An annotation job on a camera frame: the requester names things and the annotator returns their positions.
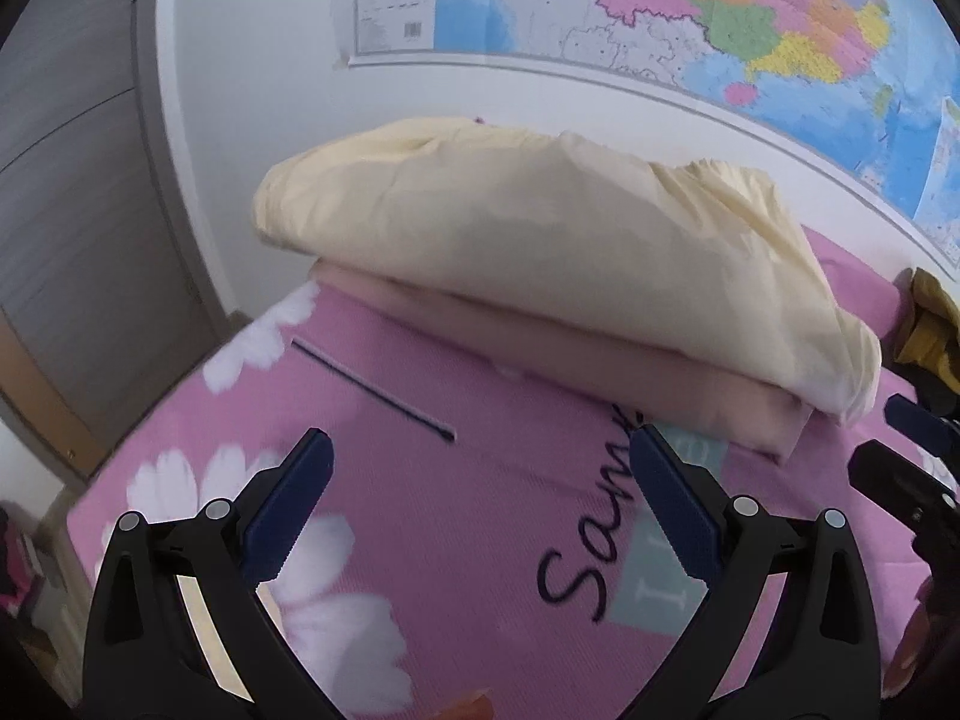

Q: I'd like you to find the person's right hand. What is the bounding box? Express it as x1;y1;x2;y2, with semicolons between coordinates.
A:
882;577;934;699

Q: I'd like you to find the olive brown jacket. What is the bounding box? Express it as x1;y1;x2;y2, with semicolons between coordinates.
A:
893;268;960;394

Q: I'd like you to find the folded pink garment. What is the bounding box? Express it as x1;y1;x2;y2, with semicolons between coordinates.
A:
311;262;812;461

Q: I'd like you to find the pink floral bed sheet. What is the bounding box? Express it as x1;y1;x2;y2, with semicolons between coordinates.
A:
68;281;958;718

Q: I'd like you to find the grey wardrobe door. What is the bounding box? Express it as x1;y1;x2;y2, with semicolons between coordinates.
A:
2;0;229;488

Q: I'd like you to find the colourful wall map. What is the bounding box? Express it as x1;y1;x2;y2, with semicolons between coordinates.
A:
332;0;958;260

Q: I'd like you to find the cream beige jacket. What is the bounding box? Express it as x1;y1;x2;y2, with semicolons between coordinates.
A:
252;117;882;422

